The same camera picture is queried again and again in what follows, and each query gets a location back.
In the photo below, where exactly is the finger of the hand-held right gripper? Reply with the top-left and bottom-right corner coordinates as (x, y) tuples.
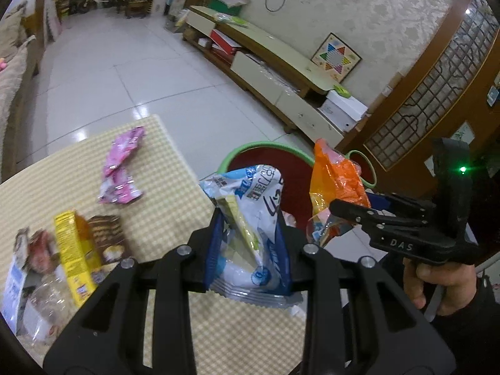
(329, 198), (395, 239)
(367, 191), (436, 223)

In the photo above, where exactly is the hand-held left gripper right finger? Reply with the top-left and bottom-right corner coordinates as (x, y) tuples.
(274, 218), (456, 375)

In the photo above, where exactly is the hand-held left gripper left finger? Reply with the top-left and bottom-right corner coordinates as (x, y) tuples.
(42, 208), (226, 375)

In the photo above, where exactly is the orange plastic bag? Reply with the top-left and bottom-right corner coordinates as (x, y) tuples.
(307, 138), (372, 248)

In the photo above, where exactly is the white and blue snack bag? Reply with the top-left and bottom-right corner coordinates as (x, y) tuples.
(198, 164), (305, 317)

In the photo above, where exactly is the large green-rimmed red bin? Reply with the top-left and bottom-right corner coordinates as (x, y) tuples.
(217, 141), (318, 243)

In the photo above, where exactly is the pink foil wrapper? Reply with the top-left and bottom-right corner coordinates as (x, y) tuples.
(97, 126), (146, 205)

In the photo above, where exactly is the white and blue box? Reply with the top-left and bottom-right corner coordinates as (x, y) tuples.
(0, 228), (32, 334)

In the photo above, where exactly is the person's right forearm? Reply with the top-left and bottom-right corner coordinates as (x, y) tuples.
(422, 273), (500, 375)

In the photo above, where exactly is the person's right hand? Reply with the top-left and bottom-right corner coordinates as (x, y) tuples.
(402, 258), (479, 317)

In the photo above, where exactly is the small green-rimmed red bin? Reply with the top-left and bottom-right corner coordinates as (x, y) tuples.
(347, 149), (378, 188)

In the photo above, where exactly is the checked tablecloth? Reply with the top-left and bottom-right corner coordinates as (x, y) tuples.
(0, 114), (309, 375)

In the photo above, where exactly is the white cardboard box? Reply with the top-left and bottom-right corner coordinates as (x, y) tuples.
(318, 89), (370, 133)

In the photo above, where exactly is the long printed snack carton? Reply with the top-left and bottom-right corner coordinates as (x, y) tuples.
(87, 215), (130, 286)

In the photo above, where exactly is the wooden lattice door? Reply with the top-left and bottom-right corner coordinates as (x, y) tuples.
(344, 0), (500, 204)

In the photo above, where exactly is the yellow snack box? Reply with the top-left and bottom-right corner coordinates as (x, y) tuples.
(54, 210), (98, 307)

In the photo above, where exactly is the star checkers board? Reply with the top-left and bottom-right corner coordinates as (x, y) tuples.
(310, 32), (363, 83)

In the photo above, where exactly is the clear plastic wrapper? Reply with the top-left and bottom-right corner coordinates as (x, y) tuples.
(23, 271), (79, 346)

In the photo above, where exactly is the long television cabinet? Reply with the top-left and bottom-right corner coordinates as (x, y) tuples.
(183, 5), (344, 145)

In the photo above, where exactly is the red flat box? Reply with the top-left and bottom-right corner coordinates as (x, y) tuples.
(210, 29), (245, 57)

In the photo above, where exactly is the green flat packet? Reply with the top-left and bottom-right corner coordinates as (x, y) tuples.
(213, 12), (251, 28)

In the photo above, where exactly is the striped sofa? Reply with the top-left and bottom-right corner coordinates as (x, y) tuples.
(0, 4), (42, 182)

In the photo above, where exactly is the wooden chair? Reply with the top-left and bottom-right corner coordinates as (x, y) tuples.
(125, 0), (157, 18)

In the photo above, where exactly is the white balance bike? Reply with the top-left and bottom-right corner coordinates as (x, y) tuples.
(70, 0), (118, 14)

